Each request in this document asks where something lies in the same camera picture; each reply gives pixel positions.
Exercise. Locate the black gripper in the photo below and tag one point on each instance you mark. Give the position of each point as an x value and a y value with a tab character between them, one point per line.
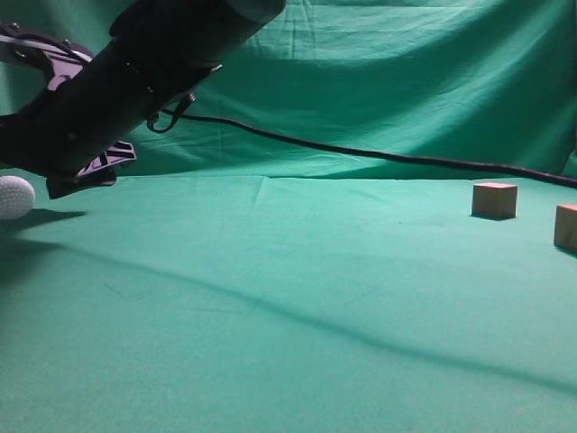
159	51

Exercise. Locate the white golf ball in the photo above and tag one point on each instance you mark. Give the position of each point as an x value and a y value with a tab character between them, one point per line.
17	197

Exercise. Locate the far wooden cube block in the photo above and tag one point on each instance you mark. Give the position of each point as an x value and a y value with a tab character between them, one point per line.
495	200

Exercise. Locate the wooden cube block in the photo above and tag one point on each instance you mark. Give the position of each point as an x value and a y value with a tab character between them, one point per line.
495	200
565	227

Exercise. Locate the near wooden cube block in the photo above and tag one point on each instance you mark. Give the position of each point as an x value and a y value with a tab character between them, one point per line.
565	227

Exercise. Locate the green cloth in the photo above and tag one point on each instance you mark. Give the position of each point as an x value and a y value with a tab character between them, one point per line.
231	283

